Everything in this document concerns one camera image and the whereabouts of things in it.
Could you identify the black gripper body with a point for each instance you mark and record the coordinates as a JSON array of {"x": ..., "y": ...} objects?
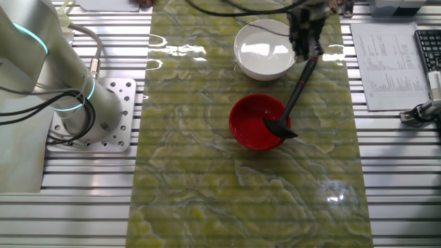
[{"x": 306, "y": 24}]

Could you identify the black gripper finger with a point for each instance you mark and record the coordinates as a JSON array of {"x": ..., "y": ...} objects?
[
  {"x": 317, "y": 46},
  {"x": 299, "y": 51}
]

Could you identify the white ceramic bowl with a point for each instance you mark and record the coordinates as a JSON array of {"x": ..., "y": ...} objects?
[{"x": 258, "y": 51}]

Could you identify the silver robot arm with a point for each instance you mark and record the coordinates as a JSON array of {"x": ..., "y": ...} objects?
[{"x": 31, "y": 69}]

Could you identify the red bowl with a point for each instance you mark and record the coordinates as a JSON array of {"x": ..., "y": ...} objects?
[{"x": 248, "y": 127}]

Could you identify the person right hand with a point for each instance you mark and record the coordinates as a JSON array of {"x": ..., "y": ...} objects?
[{"x": 144, "y": 2}]

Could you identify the small metal clamp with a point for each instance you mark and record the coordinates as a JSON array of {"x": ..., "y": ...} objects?
[{"x": 347, "y": 8}]

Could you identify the printed table paper sheet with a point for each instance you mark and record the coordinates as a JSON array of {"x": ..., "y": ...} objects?
[{"x": 389, "y": 79}]

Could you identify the grey black box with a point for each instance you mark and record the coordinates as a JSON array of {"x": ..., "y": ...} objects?
[{"x": 396, "y": 7}]

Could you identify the black keyboard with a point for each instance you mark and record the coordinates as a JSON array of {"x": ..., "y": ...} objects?
[{"x": 430, "y": 48}]

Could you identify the green marble pattern mat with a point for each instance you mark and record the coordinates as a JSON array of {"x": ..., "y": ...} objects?
[{"x": 206, "y": 172}]

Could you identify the blank white paper sheet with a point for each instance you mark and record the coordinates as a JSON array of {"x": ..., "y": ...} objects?
[{"x": 103, "y": 4}]

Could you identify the yellow fly swatter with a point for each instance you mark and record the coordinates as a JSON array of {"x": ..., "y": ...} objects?
[{"x": 63, "y": 19}]

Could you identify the silver camera clamp stand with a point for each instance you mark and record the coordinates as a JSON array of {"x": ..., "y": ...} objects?
[{"x": 410, "y": 117}]

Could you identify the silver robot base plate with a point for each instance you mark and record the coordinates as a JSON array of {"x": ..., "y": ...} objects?
[{"x": 127, "y": 103}]

